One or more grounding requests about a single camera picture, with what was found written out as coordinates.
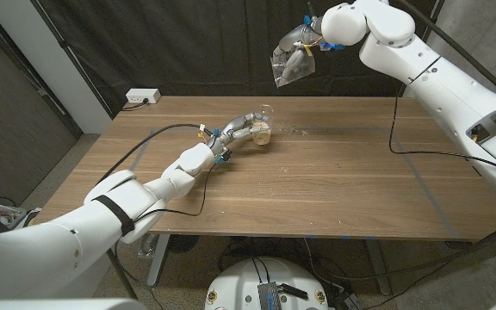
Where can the white robot chest shell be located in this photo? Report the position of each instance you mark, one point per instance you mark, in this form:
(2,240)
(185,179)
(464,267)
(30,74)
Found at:
(58,305)

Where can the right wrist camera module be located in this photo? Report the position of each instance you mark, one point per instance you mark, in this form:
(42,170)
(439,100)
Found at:
(332,46)

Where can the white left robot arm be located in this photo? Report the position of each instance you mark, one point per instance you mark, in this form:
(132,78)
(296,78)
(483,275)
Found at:
(114,206)

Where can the white power strip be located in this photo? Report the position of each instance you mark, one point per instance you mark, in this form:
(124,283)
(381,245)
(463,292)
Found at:
(142,95)

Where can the black backdrop stand pole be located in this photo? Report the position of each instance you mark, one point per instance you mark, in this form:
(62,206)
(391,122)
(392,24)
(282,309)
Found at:
(63,44)

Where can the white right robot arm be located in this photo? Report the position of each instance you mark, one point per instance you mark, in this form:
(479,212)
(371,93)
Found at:
(446,94)

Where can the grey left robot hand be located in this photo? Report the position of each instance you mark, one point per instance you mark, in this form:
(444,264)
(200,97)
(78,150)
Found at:
(239,127)

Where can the black flat adapter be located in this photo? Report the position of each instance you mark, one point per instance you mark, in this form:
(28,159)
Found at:
(293,291)

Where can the grey electronics box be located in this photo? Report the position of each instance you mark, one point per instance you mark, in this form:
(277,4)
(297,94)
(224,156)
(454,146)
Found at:
(269,297)

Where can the black backdrop curtain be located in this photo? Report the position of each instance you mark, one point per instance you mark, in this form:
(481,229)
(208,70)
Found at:
(187,43)

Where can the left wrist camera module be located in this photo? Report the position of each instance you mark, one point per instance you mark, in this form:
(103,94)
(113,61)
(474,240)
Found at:
(223,156)

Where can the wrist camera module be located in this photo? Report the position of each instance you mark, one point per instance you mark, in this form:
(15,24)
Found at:
(223,156)
(332,46)

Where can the black round floor fan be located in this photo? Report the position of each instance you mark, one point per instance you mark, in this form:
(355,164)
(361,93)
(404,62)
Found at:
(183,243)

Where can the grey table leg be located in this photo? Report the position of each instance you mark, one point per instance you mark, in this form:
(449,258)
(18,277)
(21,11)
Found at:
(158,262)
(378,267)

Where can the white robot torso base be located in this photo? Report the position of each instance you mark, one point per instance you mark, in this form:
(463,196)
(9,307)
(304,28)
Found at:
(248,284)

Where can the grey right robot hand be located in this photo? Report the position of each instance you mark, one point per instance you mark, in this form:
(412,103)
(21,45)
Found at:
(301,36)

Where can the clear plastic cup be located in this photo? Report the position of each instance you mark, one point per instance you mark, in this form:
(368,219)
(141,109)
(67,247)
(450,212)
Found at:
(263,138)
(304,69)

